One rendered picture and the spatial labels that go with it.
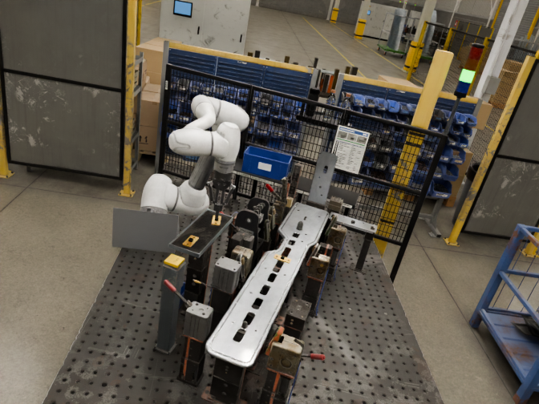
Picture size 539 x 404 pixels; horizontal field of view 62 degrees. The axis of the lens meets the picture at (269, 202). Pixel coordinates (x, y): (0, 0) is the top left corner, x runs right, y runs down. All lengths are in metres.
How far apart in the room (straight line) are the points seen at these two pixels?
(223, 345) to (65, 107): 3.36
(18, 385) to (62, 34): 2.85
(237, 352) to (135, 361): 0.52
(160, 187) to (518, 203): 3.88
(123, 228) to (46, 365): 0.93
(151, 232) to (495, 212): 3.78
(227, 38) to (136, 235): 6.77
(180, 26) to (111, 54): 4.82
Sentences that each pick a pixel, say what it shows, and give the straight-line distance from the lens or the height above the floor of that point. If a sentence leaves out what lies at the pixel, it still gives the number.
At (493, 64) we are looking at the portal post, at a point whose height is 1.71.
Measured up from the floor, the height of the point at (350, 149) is 1.31.
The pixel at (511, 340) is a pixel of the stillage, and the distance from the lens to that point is 3.88.
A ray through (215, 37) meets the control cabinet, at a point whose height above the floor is 1.03.
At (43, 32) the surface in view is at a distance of 4.54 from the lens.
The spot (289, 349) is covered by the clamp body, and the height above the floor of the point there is 1.06.
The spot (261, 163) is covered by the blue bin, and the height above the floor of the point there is 1.12.
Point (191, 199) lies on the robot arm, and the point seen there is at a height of 0.96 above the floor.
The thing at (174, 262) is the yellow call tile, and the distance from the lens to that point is 1.78.
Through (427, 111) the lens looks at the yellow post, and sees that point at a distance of 2.92.
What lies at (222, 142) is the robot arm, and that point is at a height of 1.56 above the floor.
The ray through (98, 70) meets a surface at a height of 1.20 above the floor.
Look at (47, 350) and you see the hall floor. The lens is 3.10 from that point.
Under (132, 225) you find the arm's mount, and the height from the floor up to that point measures 0.85.
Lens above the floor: 2.19
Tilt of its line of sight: 26 degrees down
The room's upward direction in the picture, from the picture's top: 11 degrees clockwise
